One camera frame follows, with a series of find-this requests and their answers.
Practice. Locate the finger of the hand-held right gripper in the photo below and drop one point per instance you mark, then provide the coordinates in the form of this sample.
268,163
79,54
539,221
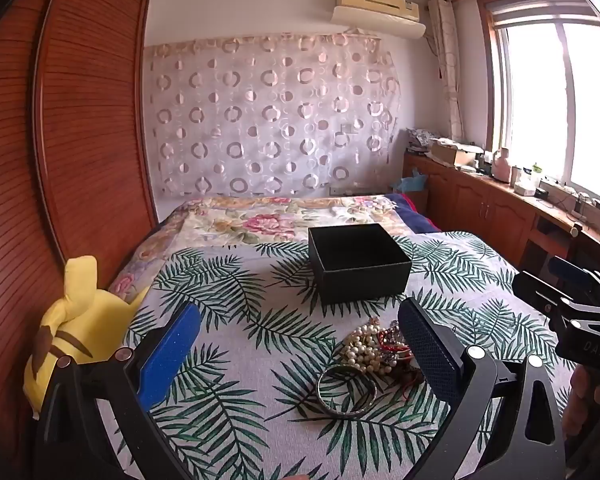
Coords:
535,287
570,270

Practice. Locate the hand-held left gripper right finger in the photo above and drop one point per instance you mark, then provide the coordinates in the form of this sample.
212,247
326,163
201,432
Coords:
430,355

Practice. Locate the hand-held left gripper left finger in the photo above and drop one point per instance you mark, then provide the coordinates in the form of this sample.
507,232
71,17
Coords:
170,350

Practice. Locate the red bead jewelry tangle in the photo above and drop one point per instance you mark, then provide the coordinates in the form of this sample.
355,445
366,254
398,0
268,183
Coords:
392,347

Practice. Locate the black square box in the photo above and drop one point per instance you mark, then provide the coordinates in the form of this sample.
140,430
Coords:
360,280

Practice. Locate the dark metal bangle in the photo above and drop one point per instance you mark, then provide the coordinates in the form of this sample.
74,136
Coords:
322,397

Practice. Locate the person's right hand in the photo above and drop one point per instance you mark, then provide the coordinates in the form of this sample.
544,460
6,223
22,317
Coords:
595,400

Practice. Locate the leaf-print bedsheet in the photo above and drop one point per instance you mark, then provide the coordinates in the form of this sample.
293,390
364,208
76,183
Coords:
260,360

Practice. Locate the white tissue box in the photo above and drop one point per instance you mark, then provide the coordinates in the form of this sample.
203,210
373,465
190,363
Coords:
523,188

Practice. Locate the yellow plush toy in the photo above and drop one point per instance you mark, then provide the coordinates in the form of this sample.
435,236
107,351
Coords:
80,310

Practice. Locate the wooden side cabinet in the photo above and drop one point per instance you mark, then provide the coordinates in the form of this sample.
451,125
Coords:
470,205

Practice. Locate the pink container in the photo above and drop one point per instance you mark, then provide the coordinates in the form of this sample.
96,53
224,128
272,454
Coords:
501,167

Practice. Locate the dark blue blanket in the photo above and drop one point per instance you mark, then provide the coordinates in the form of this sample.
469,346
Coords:
420,220

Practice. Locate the floral blanket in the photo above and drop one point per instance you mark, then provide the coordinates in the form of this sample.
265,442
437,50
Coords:
240,220

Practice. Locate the open cardboard box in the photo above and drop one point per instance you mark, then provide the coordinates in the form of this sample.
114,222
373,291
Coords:
452,155

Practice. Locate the light blue plastic bag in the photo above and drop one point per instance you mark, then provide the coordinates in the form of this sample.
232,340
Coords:
412,182

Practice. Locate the wood-framed window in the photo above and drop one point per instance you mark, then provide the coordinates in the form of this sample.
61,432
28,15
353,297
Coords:
555,100

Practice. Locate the pile of printed papers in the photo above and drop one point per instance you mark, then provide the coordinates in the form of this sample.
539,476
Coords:
425,139

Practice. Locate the patterned window curtain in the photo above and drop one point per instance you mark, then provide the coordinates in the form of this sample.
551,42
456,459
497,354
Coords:
447,65

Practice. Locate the circle-print sheer cloth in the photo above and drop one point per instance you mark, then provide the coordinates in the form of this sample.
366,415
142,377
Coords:
270,115

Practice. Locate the wall air conditioner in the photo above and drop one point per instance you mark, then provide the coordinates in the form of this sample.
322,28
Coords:
377,10

